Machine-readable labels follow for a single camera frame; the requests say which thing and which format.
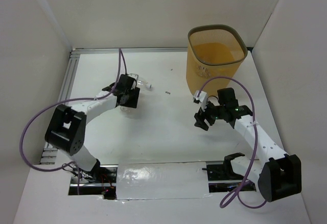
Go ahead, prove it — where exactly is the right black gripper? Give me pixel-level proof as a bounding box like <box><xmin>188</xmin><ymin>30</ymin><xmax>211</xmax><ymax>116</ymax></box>
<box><xmin>194</xmin><ymin>99</ymin><xmax>226</xmax><ymax>131</ymax></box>

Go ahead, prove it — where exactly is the clear bottle red label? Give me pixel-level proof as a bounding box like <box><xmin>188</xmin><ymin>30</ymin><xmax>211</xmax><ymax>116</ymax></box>
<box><xmin>120</xmin><ymin>106</ymin><xmax>131</xmax><ymax>113</ymax></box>

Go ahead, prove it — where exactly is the clear bottle blue label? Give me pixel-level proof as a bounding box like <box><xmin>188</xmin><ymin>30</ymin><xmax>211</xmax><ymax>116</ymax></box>
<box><xmin>196</xmin><ymin>65</ymin><xmax>212</xmax><ymax>79</ymax></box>

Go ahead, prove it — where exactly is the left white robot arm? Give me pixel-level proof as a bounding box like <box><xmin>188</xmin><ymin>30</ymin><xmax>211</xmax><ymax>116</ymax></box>
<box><xmin>45</xmin><ymin>74</ymin><xmax>140</xmax><ymax>183</ymax></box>

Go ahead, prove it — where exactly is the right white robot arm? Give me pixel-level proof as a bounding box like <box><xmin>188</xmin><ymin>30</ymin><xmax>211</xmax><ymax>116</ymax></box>
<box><xmin>193</xmin><ymin>88</ymin><xmax>302</xmax><ymax>202</ymax></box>

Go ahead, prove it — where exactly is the orange mesh waste bin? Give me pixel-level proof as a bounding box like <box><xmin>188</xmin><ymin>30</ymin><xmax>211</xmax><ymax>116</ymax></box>
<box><xmin>186</xmin><ymin>25</ymin><xmax>248</xmax><ymax>95</ymax></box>

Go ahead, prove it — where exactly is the clear bottle white cap far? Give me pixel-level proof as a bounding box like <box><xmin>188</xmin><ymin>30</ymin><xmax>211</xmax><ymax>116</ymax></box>
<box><xmin>137</xmin><ymin>77</ymin><xmax>153</xmax><ymax>91</ymax></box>

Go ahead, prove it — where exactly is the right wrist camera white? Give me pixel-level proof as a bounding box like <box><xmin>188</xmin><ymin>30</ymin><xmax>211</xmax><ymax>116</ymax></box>
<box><xmin>193</xmin><ymin>91</ymin><xmax>208</xmax><ymax>111</ymax></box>

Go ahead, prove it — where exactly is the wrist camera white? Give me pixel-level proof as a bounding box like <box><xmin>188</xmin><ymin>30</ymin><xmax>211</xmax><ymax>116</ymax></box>
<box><xmin>193</xmin><ymin>91</ymin><xmax>208</xmax><ymax>111</ymax></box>
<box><xmin>129</xmin><ymin>73</ymin><xmax>139</xmax><ymax>80</ymax></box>

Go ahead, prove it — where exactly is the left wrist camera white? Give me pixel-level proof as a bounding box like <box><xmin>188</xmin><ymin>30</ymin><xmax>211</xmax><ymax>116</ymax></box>
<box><xmin>129</xmin><ymin>73</ymin><xmax>139</xmax><ymax>80</ymax></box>

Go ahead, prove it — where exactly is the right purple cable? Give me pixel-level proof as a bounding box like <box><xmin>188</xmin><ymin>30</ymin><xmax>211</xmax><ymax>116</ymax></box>
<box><xmin>198</xmin><ymin>76</ymin><xmax>268</xmax><ymax>209</ymax></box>

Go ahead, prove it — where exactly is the purple cable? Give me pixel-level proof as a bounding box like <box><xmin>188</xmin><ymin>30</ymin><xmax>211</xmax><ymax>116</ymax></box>
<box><xmin>19</xmin><ymin>48</ymin><xmax>128</xmax><ymax>196</ymax></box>
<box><xmin>198</xmin><ymin>76</ymin><xmax>268</xmax><ymax>209</ymax></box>

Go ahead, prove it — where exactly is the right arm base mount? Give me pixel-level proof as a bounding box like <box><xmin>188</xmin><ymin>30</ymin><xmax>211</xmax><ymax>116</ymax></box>
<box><xmin>202</xmin><ymin>162</ymin><xmax>243</xmax><ymax>193</ymax></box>

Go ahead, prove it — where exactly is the aluminium frame rail back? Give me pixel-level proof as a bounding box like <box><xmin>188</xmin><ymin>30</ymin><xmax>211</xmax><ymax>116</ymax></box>
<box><xmin>70</xmin><ymin>46</ymin><xmax>253</xmax><ymax>56</ymax></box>

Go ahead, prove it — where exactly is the aluminium frame rail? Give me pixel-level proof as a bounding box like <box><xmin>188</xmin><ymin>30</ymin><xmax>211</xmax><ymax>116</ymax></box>
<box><xmin>40</xmin><ymin>52</ymin><xmax>79</xmax><ymax>164</ymax></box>
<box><xmin>70</xmin><ymin>46</ymin><xmax>253</xmax><ymax>56</ymax></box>

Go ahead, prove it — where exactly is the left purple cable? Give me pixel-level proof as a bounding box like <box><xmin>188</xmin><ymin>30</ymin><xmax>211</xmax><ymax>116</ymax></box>
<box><xmin>19</xmin><ymin>48</ymin><xmax>128</xmax><ymax>196</ymax></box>

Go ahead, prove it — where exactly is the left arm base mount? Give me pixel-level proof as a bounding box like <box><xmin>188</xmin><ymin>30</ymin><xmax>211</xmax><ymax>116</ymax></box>
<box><xmin>68</xmin><ymin>165</ymin><xmax>118</xmax><ymax>200</ymax></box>

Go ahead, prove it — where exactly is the aluminium frame rail left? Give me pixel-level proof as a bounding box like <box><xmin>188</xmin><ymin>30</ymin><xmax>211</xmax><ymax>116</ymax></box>
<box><xmin>40</xmin><ymin>52</ymin><xmax>79</xmax><ymax>164</ymax></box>

